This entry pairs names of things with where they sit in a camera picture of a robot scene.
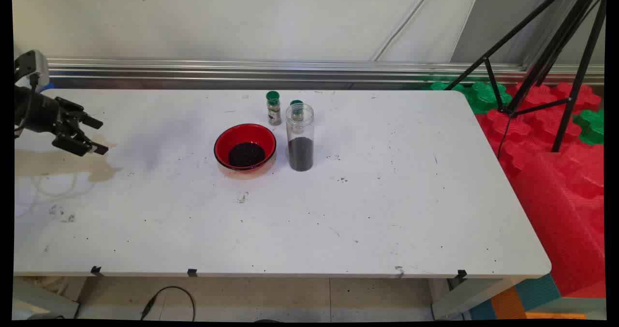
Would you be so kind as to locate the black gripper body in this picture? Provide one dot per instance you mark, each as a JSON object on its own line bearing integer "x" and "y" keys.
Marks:
{"x": 38, "y": 114}

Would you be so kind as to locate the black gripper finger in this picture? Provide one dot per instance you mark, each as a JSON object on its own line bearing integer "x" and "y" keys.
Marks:
{"x": 77, "y": 143}
{"x": 77, "y": 113}

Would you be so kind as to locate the clear plastic jar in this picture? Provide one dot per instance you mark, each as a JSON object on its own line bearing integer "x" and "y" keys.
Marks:
{"x": 300, "y": 153}

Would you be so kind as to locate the red bowl black rim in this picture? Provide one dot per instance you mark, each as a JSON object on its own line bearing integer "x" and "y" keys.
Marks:
{"x": 232, "y": 138}

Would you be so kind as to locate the grey table leg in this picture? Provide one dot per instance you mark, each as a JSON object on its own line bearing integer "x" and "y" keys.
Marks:
{"x": 55, "y": 306}
{"x": 464, "y": 300}

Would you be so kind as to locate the black seed pile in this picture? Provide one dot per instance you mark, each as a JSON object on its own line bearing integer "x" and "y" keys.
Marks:
{"x": 246, "y": 155}

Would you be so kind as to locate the green-capped spice bottle dark label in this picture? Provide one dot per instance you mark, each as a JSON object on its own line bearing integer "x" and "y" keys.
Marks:
{"x": 273, "y": 114}

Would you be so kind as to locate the green-capped spice bottle tan contents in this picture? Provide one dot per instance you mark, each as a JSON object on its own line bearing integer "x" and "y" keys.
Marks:
{"x": 296, "y": 102}

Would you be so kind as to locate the green foam puzzle piece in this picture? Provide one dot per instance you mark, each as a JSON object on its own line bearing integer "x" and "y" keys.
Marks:
{"x": 476, "y": 99}
{"x": 592, "y": 128}

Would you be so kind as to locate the red foam puzzle mat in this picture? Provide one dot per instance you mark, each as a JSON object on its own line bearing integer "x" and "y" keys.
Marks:
{"x": 527, "y": 133}

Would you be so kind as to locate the teal and orange foam mat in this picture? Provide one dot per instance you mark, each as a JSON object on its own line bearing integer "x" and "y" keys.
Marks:
{"x": 537, "y": 293}

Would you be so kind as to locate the red foam block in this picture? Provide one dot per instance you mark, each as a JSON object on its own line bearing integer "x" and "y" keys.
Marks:
{"x": 566, "y": 220}

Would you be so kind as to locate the black tripod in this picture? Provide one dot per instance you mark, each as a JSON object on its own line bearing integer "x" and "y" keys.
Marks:
{"x": 575, "y": 75}

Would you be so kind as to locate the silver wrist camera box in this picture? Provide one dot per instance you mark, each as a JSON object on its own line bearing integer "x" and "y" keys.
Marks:
{"x": 39, "y": 68}

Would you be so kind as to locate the aluminium wall rail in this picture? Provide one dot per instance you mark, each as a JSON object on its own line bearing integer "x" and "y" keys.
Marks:
{"x": 193, "y": 70}

